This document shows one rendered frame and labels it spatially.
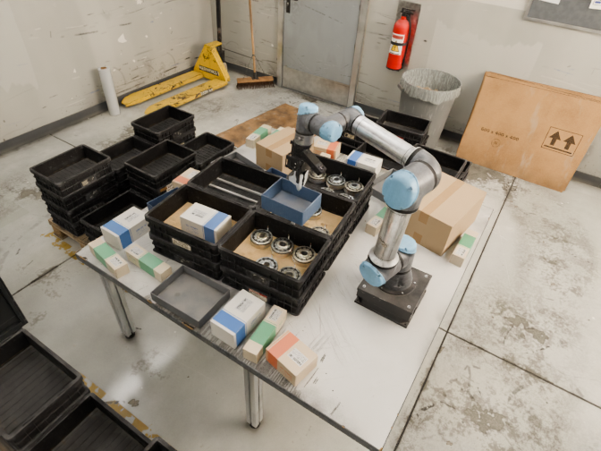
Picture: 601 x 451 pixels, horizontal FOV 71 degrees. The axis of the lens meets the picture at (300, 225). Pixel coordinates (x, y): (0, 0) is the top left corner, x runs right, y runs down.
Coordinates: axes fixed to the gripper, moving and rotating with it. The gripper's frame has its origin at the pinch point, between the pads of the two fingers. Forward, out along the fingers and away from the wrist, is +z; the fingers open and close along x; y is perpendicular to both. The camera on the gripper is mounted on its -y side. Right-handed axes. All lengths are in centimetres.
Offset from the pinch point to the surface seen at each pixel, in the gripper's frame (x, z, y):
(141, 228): 28, 42, 71
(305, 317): 20, 46, -23
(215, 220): 17.8, 23.1, 31.6
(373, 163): -93, 21, 5
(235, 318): 44, 40, -4
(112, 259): 51, 44, 63
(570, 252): -207, 86, -128
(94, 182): -3, 65, 159
